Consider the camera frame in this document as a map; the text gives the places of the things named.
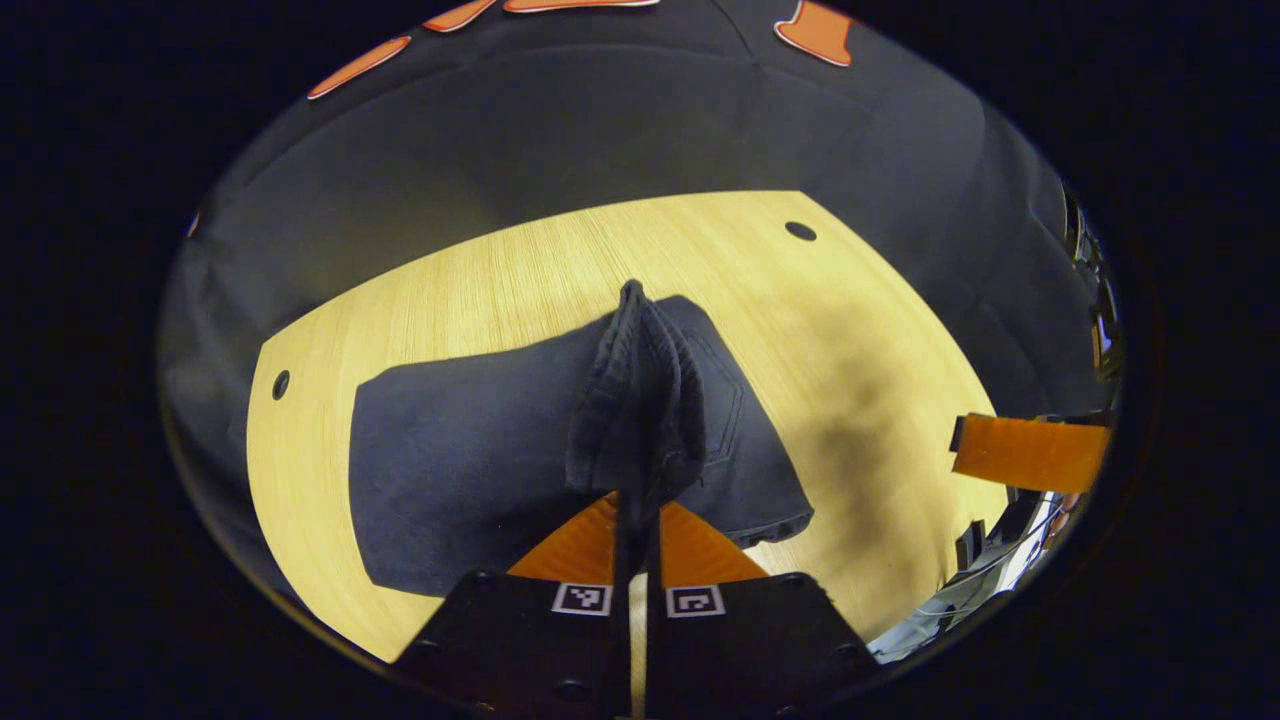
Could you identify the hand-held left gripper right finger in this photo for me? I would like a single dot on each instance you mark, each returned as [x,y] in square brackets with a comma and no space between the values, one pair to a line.
[750,650]

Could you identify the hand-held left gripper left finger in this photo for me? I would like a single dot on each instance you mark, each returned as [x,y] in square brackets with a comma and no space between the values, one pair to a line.
[520,650]

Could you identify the dark metal frame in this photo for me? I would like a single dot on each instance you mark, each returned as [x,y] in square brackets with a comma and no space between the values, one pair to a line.
[968,545]

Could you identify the black jeans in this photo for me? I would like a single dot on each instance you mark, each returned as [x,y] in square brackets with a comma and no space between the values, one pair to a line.
[470,460]

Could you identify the black backdrop cloth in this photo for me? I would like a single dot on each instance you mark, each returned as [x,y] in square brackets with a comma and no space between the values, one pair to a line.
[600,120]

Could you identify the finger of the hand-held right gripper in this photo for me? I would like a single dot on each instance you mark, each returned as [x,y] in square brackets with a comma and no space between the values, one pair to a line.
[1030,452]

